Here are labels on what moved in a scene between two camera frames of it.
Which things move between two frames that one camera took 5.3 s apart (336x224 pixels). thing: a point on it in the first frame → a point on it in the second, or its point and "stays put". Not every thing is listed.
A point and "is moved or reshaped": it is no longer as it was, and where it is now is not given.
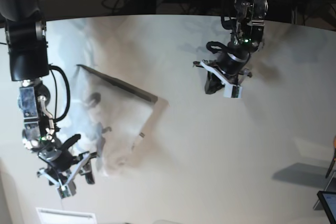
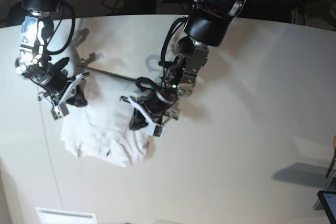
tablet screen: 327,200 stays put
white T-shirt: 109,118 is moved or reshaped
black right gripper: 229,65 → 158,102
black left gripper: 59,160 → 53,78
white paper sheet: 58,216 stays put
